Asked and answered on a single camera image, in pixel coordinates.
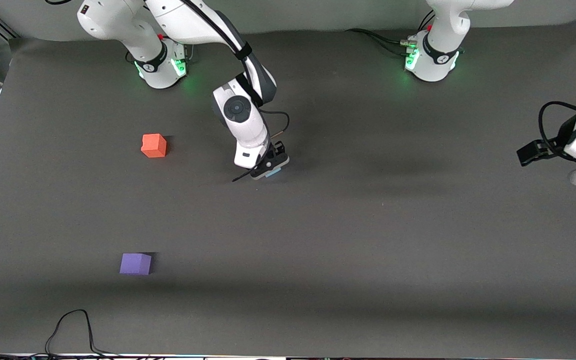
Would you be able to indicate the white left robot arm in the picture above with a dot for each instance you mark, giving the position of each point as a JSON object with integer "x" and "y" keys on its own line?
{"x": 438, "y": 55}

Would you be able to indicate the orange foam block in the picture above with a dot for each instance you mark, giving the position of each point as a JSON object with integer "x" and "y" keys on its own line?
{"x": 153, "y": 146}

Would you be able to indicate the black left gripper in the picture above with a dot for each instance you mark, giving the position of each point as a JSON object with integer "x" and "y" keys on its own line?
{"x": 556, "y": 146}

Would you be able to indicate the light blue foam block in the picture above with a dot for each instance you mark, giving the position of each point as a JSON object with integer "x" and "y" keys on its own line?
{"x": 273, "y": 174}

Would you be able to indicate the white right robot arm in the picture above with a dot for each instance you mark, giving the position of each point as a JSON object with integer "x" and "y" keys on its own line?
{"x": 243, "y": 120}

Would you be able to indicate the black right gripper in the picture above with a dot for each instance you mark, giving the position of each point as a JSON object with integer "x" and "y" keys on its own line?
{"x": 278, "y": 150}

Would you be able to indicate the purple foam block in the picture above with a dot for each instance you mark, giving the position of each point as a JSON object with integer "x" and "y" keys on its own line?
{"x": 135, "y": 264}

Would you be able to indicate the grey table mat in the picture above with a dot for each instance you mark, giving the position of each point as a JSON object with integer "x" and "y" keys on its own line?
{"x": 318, "y": 225}

